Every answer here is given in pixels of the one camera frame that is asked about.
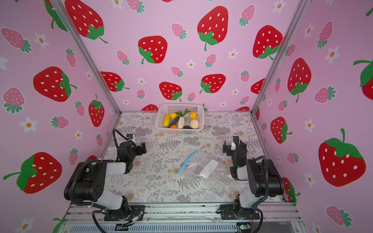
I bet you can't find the clear zip top bag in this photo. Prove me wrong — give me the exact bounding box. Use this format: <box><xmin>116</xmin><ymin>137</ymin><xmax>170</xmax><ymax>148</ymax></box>
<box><xmin>178</xmin><ymin>149</ymin><xmax>249</xmax><ymax>202</ymax></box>

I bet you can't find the beige toy bun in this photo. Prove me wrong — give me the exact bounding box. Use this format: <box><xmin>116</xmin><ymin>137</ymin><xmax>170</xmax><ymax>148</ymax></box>
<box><xmin>189</xmin><ymin>119</ymin><xmax>200</xmax><ymax>129</ymax></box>

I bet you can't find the white plastic basket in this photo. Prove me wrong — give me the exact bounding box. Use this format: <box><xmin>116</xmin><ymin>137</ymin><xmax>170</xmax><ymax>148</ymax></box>
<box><xmin>155</xmin><ymin>103</ymin><xmax>205</xmax><ymax>134</ymax></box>

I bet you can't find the dark brown toy food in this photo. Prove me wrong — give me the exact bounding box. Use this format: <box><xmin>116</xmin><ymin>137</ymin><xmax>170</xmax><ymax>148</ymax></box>
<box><xmin>169</xmin><ymin>116</ymin><xmax>180</xmax><ymax>128</ymax></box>

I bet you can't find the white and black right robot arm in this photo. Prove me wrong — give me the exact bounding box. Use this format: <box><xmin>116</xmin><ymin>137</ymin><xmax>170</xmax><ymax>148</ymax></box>
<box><xmin>217</xmin><ymin>136</ymin><xmax>285</xmax><ymax>220</ymax></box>

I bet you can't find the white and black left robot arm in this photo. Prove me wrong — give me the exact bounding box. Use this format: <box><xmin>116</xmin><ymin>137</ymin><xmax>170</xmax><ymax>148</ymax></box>
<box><xmin>64</xmin><ymin>129</ymin><xmax>147</xmax><ymax>224</ymax></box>

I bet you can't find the yellow toy banana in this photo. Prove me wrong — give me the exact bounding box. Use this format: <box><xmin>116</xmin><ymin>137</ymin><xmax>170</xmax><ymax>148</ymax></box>
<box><xmin>163</xmin><ymin>114</ymin><xmax>171</xmax><ymax>128</ymax></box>

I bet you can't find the floral patterned table mat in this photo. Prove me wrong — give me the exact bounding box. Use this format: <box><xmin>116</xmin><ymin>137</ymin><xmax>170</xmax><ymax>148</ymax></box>
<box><xmin>105</xmin><ymin>112</ymin><xmax>263</xmax><ymax>203</ymax></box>

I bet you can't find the small yellow toy lemon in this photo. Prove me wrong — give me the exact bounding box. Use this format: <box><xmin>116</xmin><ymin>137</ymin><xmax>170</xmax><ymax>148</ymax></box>
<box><xmin>170</xmin><ymin>113</ymin><xmax>177</xmax><ymax>120</ymax></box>

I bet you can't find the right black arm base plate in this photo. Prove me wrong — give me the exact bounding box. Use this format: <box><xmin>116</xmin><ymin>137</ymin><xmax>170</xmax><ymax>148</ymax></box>
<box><xmin>216</xmin><ymin>204</ymin><xmax>260</xmax><ymax>220</ymax></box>

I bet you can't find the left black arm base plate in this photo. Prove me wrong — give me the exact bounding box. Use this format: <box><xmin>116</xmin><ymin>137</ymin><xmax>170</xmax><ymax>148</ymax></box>
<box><xmin>104</xmin><ymin>205</ymin><xmax>146</xmax><ymax>221</ymax></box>

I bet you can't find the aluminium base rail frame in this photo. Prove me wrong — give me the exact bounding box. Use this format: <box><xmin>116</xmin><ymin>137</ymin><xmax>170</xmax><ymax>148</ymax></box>
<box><xmin>56</xmin><ymin>201</ymin><xmax>307</xmax><ymax>233</ymax></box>

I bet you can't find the left aluminium corner post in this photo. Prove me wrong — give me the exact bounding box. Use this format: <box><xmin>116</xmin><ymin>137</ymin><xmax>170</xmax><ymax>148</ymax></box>
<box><xmin>51</xmin><ymin>0</ymin><xmax>121</xmax><ymax>116</ymax></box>

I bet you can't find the aluminium corner post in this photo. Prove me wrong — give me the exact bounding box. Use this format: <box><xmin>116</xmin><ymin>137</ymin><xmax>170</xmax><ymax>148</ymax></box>
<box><xmin>51</xmin><ymin>0</ymin><xmax>121</xmax><ymax>116</ymax></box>
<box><xmin>251</xmin><ymin>0</ymin><xmax>311</xmax><ymax>116</ymax></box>

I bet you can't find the right aluminium corner post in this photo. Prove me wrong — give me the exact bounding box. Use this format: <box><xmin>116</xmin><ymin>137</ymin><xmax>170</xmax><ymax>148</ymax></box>
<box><xmin>251</xmin><ymin>0</ymin><xmax>311</xmax><ymax>116</ymax></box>

